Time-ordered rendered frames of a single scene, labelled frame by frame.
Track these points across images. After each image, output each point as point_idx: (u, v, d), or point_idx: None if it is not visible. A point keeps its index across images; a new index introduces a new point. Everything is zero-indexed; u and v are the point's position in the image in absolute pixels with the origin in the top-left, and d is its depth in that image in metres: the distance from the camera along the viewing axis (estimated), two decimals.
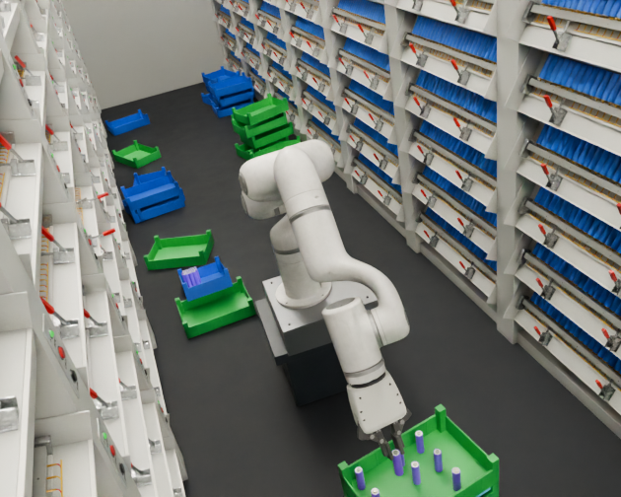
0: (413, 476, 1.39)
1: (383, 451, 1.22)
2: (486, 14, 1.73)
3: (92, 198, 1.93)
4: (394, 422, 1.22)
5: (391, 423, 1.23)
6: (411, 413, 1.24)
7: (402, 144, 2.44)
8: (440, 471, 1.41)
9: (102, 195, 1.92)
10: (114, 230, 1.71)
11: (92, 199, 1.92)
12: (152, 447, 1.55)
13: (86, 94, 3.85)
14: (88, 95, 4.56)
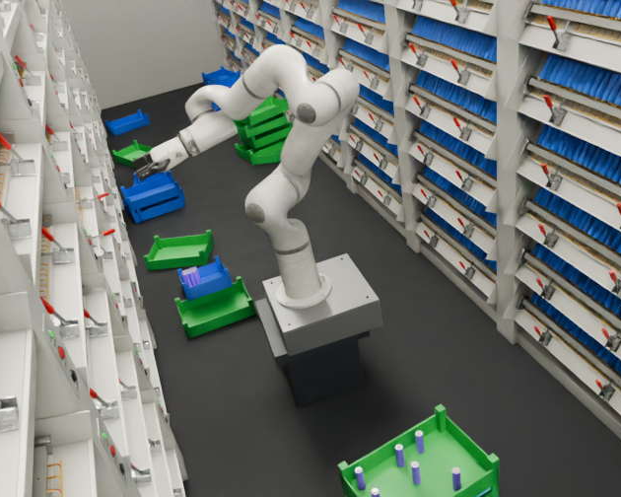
0: (413, 476, 1.39)
1: (139, 159, 1.85)
2: (486, 14, 1.73)
3: (92, 198, 1.93)
4: (154, 161, 1.77)
5: (154, 164, 1.78)
6: (163, 166, 1.74)
7: (402, 144, 2.44)
8: None
9: (102, 195, 1.92)
10: (114, 230, 1.71)
11: (92, 199, 1.92)
12: (152, 447, 1.55)
13: (86, 94, 3.85)
14: (88, 95, 4.56)
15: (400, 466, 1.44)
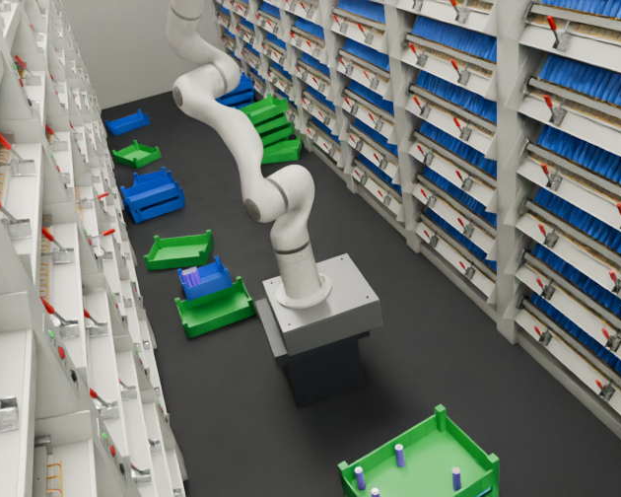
0: None
1: None
2: (486, 14, 1.73)
3: (92, 198, 1.93)
4: None
5: None
6: None
7: (402, 144, 2.44)
8: None
9: (102, 195, 1.92)
10: (114, 230, 1.71)
11: (92, 199, 1.92)
12: (152, 447, 1.55)
13: (86, 94, 3.85)
14: (88, 95, 4.56)
15: (400, 466, 1.44)
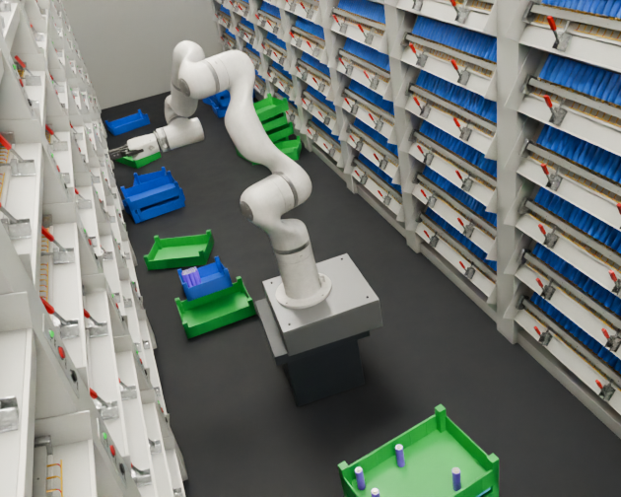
0: None
1: (114, 150, 2.12)
2: (486, 14, 1.73)
3: (81, 197, 1.91)
4: (127, 147, 2.10)
5: (127, 149, 2.11)
6: (127, 153, 2.07)
7: (402, 144, 2.44)
8: None
9: None
10: None
11: (81, 198, 1.91)
12: (152, 447, 1.55)
13: (86, 94, 3.85)
14: (88, 95, 4.56)
15: (400, 466, 1.44)
